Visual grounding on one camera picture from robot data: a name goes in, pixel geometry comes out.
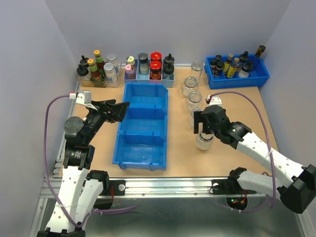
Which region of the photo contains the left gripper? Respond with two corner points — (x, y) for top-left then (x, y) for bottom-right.
(84, 99), (130, 143)

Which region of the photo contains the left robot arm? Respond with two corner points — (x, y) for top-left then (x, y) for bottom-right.
(37, 94), (130, 237)

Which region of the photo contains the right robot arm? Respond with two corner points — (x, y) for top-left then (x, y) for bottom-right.
(194, 105), (316, 214)

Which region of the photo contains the clear plastic organizer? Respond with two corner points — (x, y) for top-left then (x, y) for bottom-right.
(77, 63), (119, 88)

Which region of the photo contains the front yellow-cap sauce bottle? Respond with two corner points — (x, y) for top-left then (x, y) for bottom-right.
(88, 58), (104, 87)

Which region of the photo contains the yellow-cap sauce bottle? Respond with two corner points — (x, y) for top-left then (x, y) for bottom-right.
(88, 58), (104, 87)
(94, 49), (105, 78)

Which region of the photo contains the front silver-lid jar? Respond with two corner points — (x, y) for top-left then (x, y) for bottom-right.
(103, 62), (118, 81)

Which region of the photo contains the silver-lid jar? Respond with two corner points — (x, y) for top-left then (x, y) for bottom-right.
(106, 53), (119, 76)
(103, 62), (118, 81)

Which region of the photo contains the pink-cap spice bottle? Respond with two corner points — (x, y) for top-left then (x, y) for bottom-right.
(125, 64), (136, 80)

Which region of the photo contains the pastel compartment organizer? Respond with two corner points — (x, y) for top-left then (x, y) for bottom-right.
(123, 59), (175, 88)

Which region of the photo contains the rear yellow-cap sauce bottle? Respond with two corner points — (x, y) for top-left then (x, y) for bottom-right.
(94, 49), (105, 78)

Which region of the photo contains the large blue divided bin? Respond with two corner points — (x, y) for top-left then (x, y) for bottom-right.
(112, 83), (168, 171)

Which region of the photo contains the front black dispenser bottle left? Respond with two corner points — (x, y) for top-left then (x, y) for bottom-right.
(77, 64), (90, 80)

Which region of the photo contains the black dispenser bottle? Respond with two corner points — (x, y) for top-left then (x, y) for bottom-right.
(162, 63), (174, 80)
(77, 64), (90, 80)
(79, 55), (89, 68)
(163, 53), (175, 66)

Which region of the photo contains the rear silver-lid jar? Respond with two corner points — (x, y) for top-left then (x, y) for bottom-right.
(106, 53), (119, 76)

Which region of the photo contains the yellow-cap spice bottle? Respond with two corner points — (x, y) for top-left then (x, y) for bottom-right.
(126, 56), (135, 66)

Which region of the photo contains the rear black dispenser bottle left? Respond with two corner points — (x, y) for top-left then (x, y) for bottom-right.
(79, 55), (89, 68)

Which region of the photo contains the lidded glass jar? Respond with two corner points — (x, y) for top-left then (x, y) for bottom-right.
(190, 61), (204, 81)

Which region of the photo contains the black-cap spice jar front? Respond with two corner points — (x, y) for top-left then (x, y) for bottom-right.
(210, 54), (224, 77)

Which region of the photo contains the grey-lid salt shaker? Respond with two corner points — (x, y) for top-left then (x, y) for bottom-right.
(138, 52), (149, 75)

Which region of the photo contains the front red-lid sauce jar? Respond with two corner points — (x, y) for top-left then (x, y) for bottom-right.
(150, 61), (161, 80)

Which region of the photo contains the red-lid sauce jar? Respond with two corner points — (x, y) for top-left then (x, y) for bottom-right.
(150, 61), (161, 80)
(151, 51), (162, 62)

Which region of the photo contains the yellow label bottle front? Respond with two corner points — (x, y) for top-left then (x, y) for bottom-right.
(226, 57), (239, 79)

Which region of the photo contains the yellow label bottle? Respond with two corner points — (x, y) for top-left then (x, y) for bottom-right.
(226, 57), (239, 79)
(223, 53), (234, 75)

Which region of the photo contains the yellow label bottle rear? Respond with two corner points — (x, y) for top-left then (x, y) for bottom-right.
(223, 53), (234, 75)

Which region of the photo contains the front black dispenser bottle middle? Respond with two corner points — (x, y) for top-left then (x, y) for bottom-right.
(162, 63), (174, 80)

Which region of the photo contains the rear red-lid sauce jar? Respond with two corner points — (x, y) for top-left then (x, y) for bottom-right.
(151, 51), (162, 62)

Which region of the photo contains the rear black dispenser bottle middle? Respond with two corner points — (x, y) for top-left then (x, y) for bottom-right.
(163, 53), (175, 66)

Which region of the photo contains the black dispenser bottle tray front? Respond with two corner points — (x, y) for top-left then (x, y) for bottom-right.
(238, 61), (253, 78)

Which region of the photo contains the black dispenser bottle tray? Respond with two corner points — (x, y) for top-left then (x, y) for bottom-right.
(239, 51), (249, 64)
(238, 61), (253, 78)

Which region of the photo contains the blue tray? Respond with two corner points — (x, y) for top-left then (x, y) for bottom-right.
(204, 54), (270, 89)

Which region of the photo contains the black dispenser bottle tray rear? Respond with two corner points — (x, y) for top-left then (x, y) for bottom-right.
(239, 51), (249, 64)

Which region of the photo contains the dark bottle gold band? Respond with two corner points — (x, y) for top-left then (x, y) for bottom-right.
(254, 45), (266, 58)

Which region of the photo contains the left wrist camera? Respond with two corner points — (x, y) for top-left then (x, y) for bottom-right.
(69, 90), (97, 110)

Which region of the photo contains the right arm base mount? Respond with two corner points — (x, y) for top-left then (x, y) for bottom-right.
(208, 167), (257, 213)

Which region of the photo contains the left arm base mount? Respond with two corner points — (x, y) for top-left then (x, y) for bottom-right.
(86, 170), (126, 210)

